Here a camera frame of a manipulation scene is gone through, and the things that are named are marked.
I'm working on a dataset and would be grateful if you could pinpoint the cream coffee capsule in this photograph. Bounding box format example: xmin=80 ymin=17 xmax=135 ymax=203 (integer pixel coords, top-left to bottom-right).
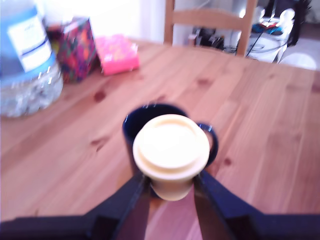
xmin=132 ymin=114 xmax=211 ymax=202

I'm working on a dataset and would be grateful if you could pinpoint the navy Elwood mug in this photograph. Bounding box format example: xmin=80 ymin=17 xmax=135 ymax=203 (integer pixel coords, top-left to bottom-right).
xmin=121 ymin=103 xmax=220 ymax=174

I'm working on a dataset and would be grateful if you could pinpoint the pink flat box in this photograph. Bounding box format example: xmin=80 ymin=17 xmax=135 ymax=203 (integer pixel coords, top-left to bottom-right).
xmin=94 ymin=34 xmax=140 ymax=76

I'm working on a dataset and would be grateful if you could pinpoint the white desk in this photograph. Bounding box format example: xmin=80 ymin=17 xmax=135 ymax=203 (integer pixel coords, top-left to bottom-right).
xmin=246 ymin=32 xmax=286 ymax=64

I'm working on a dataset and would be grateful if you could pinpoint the floral patterned box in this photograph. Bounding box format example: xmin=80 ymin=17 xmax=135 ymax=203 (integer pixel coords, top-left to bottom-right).
xmin=47 ymin=16 xmax=98 ymax=84

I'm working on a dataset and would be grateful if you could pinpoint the large clear water bottle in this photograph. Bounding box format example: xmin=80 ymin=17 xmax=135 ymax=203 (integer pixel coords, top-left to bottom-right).
xmin=0 ymin=0 xmax=65 ymax=118

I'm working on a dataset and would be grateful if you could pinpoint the blue red game controller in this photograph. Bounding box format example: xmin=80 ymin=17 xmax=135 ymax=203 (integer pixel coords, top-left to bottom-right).
xmin=251 ymin=21 xmax=284 ymax=36

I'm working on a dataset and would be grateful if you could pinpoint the wooden chair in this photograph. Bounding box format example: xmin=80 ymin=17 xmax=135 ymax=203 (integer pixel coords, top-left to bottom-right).
xmin=163 ymin=0 xmax=258 ymax=57

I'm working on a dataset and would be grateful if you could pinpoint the black bag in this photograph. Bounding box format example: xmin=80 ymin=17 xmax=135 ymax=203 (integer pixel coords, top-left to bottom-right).
xmin=287 ymin=0 xmax=314 ymax=46

